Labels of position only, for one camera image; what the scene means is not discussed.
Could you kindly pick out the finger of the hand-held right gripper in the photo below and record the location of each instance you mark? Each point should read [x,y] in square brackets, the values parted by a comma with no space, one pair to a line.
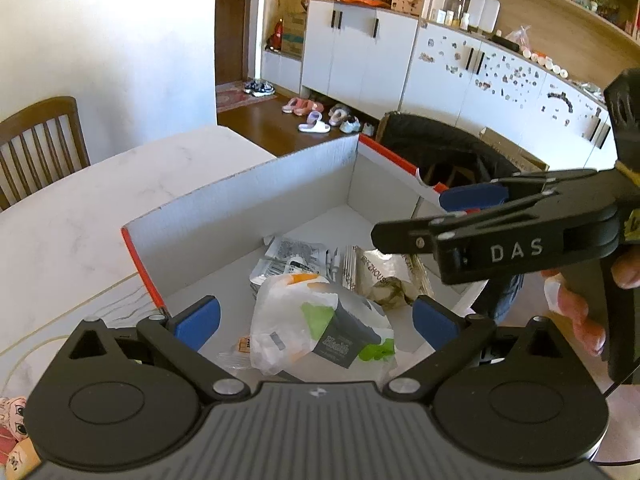
[400,237]
[475,196]

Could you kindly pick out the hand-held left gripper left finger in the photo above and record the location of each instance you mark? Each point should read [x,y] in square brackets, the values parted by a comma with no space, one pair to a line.
[197,321]

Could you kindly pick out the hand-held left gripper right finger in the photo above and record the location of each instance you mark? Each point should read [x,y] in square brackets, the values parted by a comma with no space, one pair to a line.
[434,321]

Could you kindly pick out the white and green plastic bag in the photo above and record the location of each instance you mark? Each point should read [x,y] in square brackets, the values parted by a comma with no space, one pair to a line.
[290,325]

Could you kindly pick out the white packet with grey print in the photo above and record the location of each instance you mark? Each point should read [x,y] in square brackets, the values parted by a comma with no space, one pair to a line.
[287,260]

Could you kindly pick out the white cardboard box red edge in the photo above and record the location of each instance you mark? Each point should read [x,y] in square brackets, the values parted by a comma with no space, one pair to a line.
[250,200]

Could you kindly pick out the white marble desktop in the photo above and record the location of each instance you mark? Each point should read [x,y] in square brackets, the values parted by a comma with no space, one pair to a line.
[100,200]

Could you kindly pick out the person's right hand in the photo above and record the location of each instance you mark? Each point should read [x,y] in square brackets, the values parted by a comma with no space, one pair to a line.
[580,315]

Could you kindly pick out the small orange wrapper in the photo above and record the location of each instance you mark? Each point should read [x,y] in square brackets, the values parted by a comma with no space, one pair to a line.
[244,345]

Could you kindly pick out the large brown cardboard box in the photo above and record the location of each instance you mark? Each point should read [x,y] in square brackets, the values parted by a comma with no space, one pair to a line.
[520,152]

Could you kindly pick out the white cabinet with stickers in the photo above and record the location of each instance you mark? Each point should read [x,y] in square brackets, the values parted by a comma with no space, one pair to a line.
[500,90]

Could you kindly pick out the white shoes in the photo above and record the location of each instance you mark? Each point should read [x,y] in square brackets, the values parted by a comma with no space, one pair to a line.
[351,125]

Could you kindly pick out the beige slippers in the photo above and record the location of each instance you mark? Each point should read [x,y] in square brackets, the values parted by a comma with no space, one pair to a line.
[339,114]

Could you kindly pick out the white and purple slipper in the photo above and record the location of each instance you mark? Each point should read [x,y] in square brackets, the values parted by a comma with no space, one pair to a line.
[315,124]

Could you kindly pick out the pink slippers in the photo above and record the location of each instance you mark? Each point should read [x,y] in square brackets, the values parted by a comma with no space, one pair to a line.
[302,106]

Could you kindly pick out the clear bag with red items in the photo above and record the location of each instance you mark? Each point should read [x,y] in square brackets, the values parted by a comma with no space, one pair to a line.
[519,35]

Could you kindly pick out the white two-door cabinet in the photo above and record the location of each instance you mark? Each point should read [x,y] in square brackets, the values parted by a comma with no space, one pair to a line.
[360,55]

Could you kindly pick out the white cutting boards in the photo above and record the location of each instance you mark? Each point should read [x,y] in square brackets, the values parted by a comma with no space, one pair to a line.
[484,12]

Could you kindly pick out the dark sneaker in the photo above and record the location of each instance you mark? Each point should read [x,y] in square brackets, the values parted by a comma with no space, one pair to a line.
[251,87]
[265,90]

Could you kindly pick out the wooden toy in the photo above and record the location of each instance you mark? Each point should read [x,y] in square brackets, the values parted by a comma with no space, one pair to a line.
[405,2]

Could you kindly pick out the patterned door rug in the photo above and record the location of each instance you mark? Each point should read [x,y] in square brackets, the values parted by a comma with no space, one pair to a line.
[240,97]

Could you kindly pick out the cartoon face packet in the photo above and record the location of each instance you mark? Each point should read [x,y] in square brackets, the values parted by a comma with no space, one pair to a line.
[12,430]

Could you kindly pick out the stacked cardboard boxes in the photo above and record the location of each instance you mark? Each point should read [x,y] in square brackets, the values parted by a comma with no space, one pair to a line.
[295,35]

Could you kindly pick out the brown wooden chair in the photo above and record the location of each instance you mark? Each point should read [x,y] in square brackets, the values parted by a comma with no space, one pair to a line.
[40,145]

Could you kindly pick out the dark brown door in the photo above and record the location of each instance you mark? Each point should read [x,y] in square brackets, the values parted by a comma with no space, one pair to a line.
[235,35]

